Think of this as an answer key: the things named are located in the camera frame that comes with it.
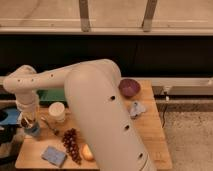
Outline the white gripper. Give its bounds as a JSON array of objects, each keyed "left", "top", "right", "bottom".
[{"left": 16, "top": 96, "right": 39, "bottom": 128}]

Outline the metal cup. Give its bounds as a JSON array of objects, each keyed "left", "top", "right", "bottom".
[{"left": 21, "top": 117, "right": 33, "bottom": 129}]

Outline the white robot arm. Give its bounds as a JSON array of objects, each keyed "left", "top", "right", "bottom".
[{"left": 3, "top": 59, "right": 157, "bottom": 171}]

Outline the blue cup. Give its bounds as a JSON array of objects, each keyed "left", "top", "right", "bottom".
[{"left": 24, "top": 122, "right": 41, "bottom": 138}]

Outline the metal fork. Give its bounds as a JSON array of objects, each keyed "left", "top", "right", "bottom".
[{"left": 41, "top": 116, "right": 59, "bottom": 136}]

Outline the white cup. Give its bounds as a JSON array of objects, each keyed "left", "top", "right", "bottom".
[{"left": 48, "top": 102, "right": 65, "bottom": 122}]

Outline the green plastic tray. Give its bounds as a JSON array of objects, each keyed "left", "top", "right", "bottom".
[{"left": 37, "top": 89, "right": 66, "bottom": 103}]

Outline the blue sponge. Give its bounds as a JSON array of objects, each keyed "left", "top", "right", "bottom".
[{"left": 41, "top": 146, "right": 67, "bottom": 167}]

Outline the bunch of dark grapes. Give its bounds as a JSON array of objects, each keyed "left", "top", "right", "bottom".
[{"left": 62, "top": 128, "right": 81, "bottom": 165}]

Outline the yellow apple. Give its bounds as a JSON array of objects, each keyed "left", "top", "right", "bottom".
[{"left": 81, "top": 144, "right": 94, "bottom": 161}]

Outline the purple bowl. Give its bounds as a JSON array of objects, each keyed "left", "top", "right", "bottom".
[{"left": 119, "top": 79, "right": 141, "bottom": 97}]

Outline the crumpled blue cloth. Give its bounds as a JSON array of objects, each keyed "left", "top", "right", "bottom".
[{"left": 129, "top": 101, "right": 146, "bottom": 119}]

